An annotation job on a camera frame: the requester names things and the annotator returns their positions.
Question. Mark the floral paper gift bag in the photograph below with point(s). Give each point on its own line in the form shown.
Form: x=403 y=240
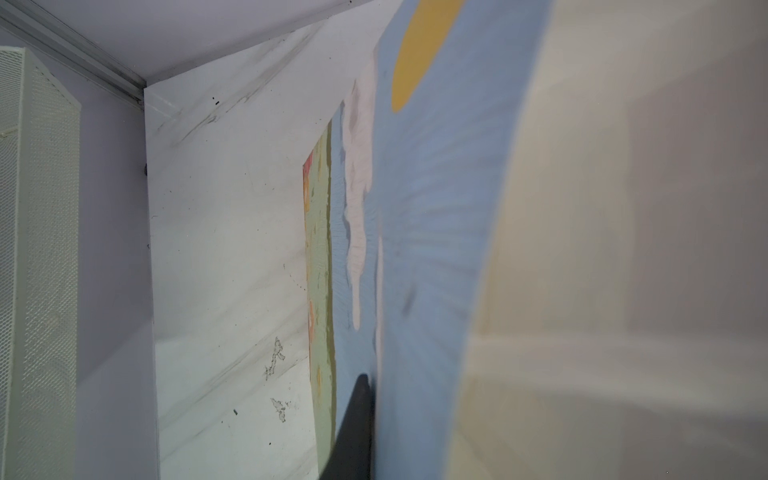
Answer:
x=541 y=231

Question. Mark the white mesh two-tier shelf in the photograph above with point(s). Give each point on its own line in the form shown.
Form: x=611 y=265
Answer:
x=40 y=177

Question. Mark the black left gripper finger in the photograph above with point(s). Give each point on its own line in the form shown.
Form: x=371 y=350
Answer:
x=351 y=457

